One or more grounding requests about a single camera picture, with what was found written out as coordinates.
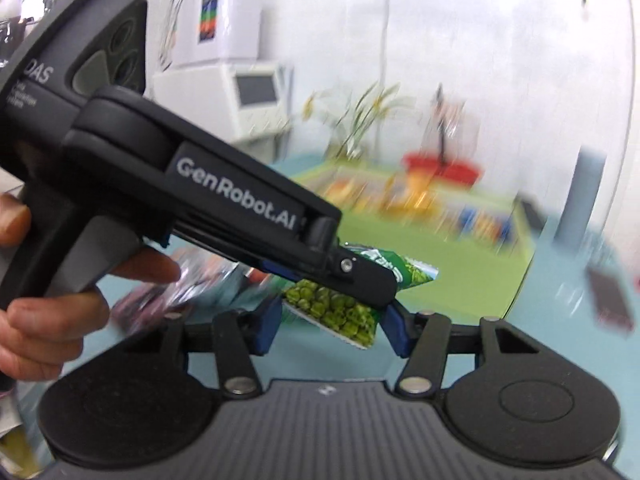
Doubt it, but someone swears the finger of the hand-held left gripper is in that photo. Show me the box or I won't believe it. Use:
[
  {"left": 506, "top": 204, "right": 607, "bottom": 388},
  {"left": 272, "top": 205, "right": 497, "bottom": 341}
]
[{"left": 166, "top": 231, "right": 402, "bottom": 310}]

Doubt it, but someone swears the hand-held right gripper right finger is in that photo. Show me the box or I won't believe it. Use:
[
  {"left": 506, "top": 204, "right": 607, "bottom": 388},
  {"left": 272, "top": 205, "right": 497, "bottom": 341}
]
[{"left": 381, "top": 302, "right": 544, "bottom": 401}]

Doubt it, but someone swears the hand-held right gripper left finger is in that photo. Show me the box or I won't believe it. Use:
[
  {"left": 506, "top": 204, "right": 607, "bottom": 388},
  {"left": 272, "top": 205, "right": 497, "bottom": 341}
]
[{"left": 121, "top": 294, "right": 284, "bottom": 401}]

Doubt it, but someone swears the green pea snack packet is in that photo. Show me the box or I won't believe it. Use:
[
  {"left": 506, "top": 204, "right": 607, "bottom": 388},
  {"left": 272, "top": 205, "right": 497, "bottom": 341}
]
[{"left": 281, "top": 244, "right": 442, "bottom": 349}]

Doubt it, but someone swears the green cardboard box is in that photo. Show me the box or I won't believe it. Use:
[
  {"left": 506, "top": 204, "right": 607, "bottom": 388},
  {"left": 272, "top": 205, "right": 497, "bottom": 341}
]
[{"left": 287, "top": 159, "right": 539, "bottom": 322}]

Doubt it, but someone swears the person's left hand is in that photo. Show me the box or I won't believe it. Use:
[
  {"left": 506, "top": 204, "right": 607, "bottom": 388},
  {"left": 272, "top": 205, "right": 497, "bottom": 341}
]
[{"left": 0, "top": 194, "right": 182, "bottom": 382}]

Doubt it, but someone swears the white device with screen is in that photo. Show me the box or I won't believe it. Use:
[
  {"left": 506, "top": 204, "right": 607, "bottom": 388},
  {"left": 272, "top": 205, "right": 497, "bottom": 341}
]
[{"left": 152, "top": 59, "right": 297, "bottom": 150}]

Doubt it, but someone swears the row of assorted snack packets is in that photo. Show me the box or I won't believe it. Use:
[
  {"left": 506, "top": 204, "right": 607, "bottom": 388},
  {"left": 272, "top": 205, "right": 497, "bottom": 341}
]
[{"left": 322, "top": 172, "right": 513, "bottom": 248}]

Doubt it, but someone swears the purple snack packet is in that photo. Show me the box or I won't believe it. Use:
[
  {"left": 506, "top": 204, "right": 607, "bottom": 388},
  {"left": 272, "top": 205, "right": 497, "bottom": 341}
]
[{"left": 111, "top": 281, "right": 193, "bottom": 335}]

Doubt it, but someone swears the red round tray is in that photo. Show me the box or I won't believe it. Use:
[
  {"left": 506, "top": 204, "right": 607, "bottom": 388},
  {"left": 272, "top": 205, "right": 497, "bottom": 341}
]
[{"left": 401, "top": 151, "right": 484, "bottom": 189}]

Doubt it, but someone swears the teal tablecloth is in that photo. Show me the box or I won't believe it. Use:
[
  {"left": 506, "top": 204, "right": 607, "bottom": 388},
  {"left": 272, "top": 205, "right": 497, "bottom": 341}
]
[{"left": 95, "top": 152, "right": 640, "bottom": 480}]

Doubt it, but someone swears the yellow flowering plant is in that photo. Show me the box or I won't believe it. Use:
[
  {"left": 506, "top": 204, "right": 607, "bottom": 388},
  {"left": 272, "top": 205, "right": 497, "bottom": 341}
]
[{"left": 301, "top": 80, "right": 417, "bottom": 162}]

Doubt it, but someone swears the small black box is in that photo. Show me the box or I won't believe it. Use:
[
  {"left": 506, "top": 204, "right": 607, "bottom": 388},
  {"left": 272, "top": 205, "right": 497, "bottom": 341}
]
[{"left": 519, "top": 196, "right": 547, "bottom": 235}]

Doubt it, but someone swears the white water purifier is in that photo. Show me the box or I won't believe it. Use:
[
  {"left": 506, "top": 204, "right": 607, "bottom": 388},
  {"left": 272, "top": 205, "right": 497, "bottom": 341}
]
[{"left": 171, "top": 0, "right": 264, "bottom": 69}]

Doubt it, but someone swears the phone with red case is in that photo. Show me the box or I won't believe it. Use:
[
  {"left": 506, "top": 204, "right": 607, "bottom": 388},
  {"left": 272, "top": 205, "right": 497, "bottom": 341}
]
[{"left": 584, "top": 264, "right": 634, "bottom": 332}]

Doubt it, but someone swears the grey blue bottle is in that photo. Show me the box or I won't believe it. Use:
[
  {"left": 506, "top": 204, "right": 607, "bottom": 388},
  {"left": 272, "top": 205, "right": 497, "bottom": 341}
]
[{"left": 554, "top": 144, "right": 609, "bottom": 247}]

